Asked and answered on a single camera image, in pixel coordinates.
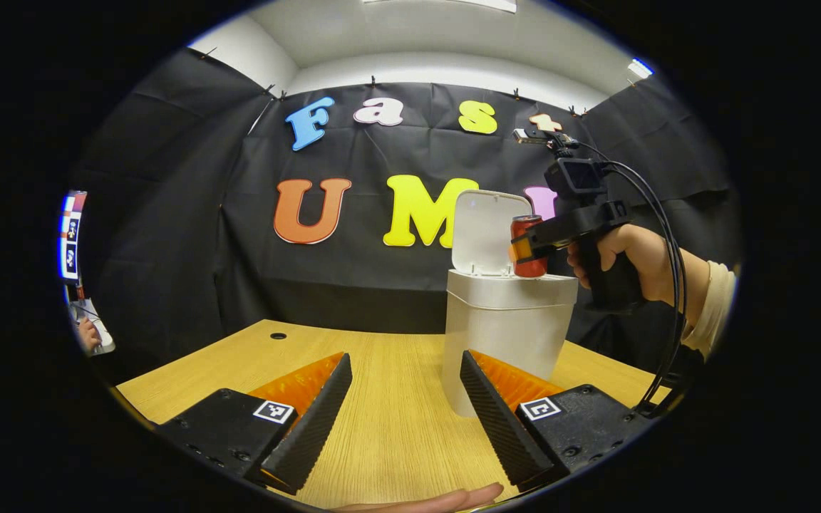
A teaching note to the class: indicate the computer monitor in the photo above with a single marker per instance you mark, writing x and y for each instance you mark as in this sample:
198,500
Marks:
72,239

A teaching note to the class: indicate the wooden desktop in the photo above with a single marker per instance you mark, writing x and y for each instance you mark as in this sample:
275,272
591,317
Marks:
396,399

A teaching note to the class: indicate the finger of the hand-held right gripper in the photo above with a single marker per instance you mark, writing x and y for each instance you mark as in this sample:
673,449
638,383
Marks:
521,249

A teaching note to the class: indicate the white side table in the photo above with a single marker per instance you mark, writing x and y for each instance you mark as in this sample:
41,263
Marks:
104,342

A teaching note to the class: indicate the white desktop garbage bin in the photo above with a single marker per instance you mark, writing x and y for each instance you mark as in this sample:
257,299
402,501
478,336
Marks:
503,328

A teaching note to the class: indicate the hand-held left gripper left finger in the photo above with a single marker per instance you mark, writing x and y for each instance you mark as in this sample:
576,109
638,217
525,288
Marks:
314,427

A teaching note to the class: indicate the black backdrop cloth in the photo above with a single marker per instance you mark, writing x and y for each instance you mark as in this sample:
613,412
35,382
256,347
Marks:
168,249

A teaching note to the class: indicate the black desk edge bracket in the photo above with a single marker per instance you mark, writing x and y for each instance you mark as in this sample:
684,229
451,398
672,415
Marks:
646,409

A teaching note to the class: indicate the red pop can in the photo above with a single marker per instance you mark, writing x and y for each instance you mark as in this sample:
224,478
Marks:
530,268

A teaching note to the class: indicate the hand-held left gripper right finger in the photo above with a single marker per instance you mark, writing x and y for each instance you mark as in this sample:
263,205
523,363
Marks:
499,427

